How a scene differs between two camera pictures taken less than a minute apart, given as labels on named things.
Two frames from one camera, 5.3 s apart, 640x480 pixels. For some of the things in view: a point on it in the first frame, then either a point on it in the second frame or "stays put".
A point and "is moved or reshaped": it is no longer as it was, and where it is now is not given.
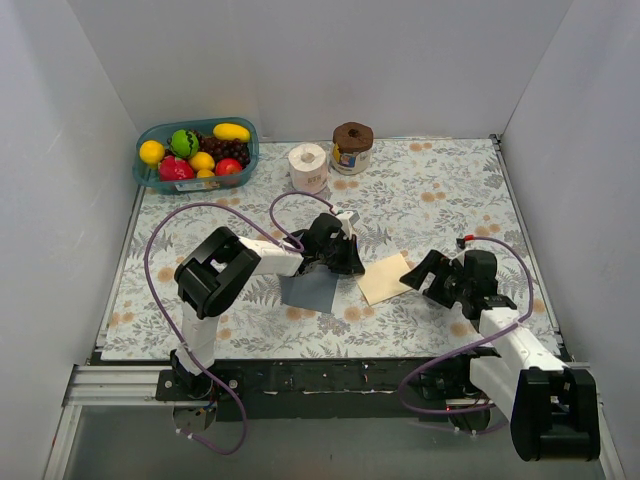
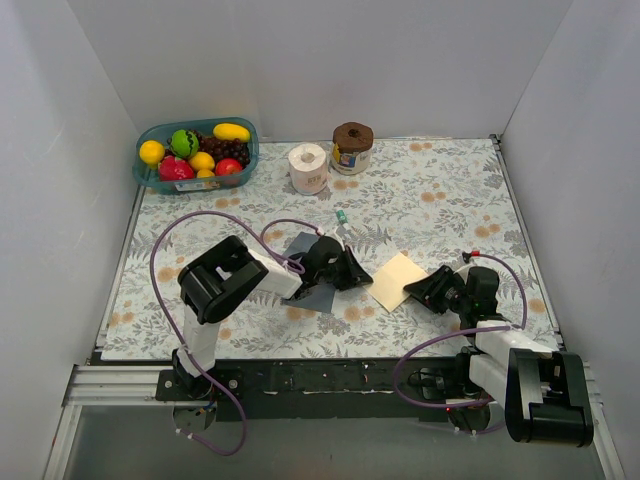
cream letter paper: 381,280 is moved or reshaped
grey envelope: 314,289 stays put
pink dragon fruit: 172,168 stays put
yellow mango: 231,131 stays put
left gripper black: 342,255 to 343,267
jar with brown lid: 351,149 stays put
